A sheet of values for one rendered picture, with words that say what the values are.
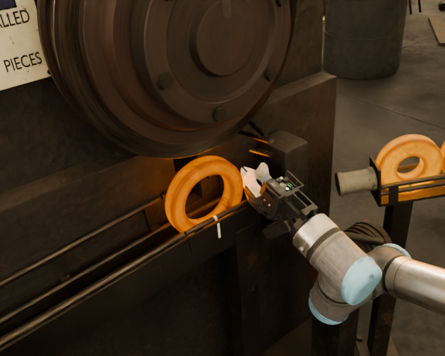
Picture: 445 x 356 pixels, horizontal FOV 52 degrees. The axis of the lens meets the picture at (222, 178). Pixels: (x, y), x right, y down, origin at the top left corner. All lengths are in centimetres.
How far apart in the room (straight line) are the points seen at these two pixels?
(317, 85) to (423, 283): 54
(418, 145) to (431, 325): 80
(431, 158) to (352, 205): 109
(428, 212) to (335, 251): 140
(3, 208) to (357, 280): 64
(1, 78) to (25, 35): 8
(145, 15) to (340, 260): 54
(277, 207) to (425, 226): 130
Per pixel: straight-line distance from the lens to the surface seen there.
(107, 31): 71
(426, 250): 206
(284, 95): 115
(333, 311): 100
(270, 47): 82
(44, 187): 91
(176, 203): 93
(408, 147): 116
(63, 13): 71
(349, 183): 116
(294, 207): 96
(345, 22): 355
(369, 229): 126
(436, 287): 95
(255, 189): 101
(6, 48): 84
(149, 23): 67
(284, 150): 105
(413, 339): 173
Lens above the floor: 132
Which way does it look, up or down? 33 degrees down
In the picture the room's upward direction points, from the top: 5 degrees counter-clockwise
